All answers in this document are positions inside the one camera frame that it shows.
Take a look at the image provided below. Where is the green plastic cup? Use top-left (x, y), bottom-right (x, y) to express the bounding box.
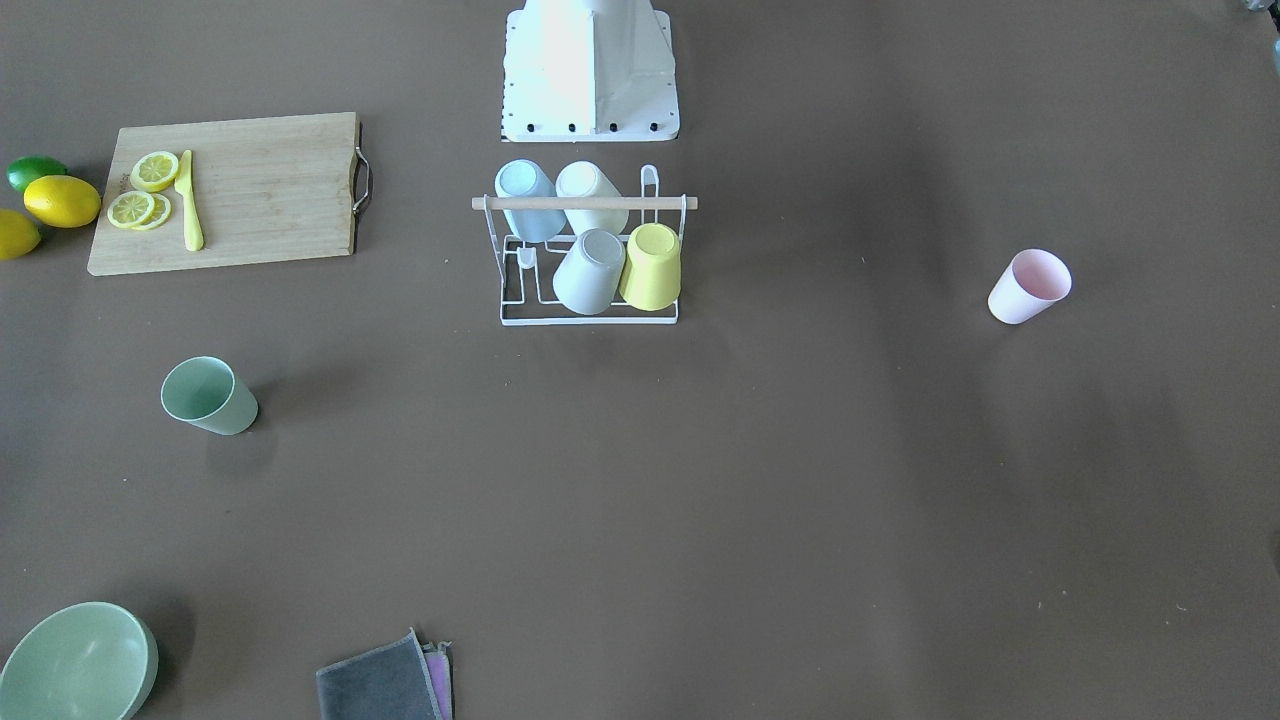
top-left (160, 356), bottom-right (259, 436)

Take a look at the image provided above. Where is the yellow cup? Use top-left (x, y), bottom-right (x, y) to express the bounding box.
top-left (620, 223), bottom-right (682, 311)

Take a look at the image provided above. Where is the green lime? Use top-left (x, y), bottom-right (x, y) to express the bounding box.
top-left (6, 155), bottom-right (69, 193)

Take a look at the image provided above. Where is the cream white cup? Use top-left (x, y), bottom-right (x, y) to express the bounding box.
top-left (556, 161), bottom-right (628, 236)

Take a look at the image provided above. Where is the grey folded cloth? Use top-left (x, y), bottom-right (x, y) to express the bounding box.
top-left (316, 630), bottom-right (439, 719)

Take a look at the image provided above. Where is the lemon slice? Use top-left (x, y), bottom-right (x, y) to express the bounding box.
top-left (131, 193), bottom-right (173, 231)
top-left (105, 190), bottom-right (157, 229)
top-left (128, 151), bottom-right (180, 193)

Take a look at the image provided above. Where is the grey cup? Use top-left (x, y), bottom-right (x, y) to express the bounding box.
top-left (552, 228), bottom-right (626, 315)

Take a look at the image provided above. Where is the wooden cutting board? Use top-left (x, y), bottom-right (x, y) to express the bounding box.
top-left (87, 111), bottom-right (371, 275)

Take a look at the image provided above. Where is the yellow plastic knife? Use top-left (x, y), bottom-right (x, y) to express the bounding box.
top-left (174, 149), bottom-right (205, 252)

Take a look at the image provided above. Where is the pink plastic cup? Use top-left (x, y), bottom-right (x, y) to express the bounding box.
top-left (987, 249), bottom-right (1073, 325)

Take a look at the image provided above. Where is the green bowl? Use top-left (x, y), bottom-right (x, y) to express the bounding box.
top-left (1, 601), bottom-right (159, 719)

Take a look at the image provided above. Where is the light blue cup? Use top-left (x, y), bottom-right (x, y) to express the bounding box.
top-left (494, 159), bottom-right (567, 243)

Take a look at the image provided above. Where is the whole yellow lemon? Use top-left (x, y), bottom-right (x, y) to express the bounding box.
top-left (23, 176), bottom-right (101, 228)
top-left (0, 208), bottom-right (41, 261)

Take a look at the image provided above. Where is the pink folded cloth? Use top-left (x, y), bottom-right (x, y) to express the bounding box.
top-left (422, 641), bottom-right (454, 720)

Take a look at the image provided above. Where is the white wire cup rack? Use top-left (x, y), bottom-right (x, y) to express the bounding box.
top-left (471, 165), bottom-right (700, 327)

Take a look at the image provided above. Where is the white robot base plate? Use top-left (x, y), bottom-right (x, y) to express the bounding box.
top-left (500, 1), bottom-right (681, 143)

